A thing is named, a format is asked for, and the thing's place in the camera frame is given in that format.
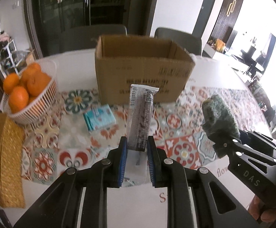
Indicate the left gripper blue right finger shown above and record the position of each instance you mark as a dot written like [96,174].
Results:
[153,161]

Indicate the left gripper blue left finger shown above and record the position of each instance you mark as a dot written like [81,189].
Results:
[122,158]

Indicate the blue tissue pack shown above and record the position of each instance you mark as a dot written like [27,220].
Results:
[99,117]

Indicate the green knitted plush toy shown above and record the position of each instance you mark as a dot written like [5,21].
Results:
[219,125]

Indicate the person's right hand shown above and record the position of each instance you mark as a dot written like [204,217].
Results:
[259,211]

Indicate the patterned tablecloth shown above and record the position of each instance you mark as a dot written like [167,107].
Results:
[61,138]

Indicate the brown cardboard box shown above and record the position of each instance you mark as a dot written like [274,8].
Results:
[121,61]

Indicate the white plastic fruit basket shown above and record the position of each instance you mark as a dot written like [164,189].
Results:
[37,106]

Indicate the orange fruit back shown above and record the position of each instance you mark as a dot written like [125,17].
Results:
[34,79]

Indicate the orange fruit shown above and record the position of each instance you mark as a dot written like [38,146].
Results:
[34,79]
[18,99]

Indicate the grey dining chair right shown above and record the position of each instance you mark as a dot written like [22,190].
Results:
[186,40]

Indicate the grey dining chair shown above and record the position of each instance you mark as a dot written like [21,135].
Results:
[186,40]
[86,37]

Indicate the white tv console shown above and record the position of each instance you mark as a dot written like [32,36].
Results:
[214,49]

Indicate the orange fruit front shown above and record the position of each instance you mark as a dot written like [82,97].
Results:
[18,99]

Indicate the grey dining chair left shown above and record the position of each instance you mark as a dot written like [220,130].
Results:
[86,37]

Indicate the white shoe rack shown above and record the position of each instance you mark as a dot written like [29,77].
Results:
[13,60]

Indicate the dark glass door cabinet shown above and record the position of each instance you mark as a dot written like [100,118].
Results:
[48,19]

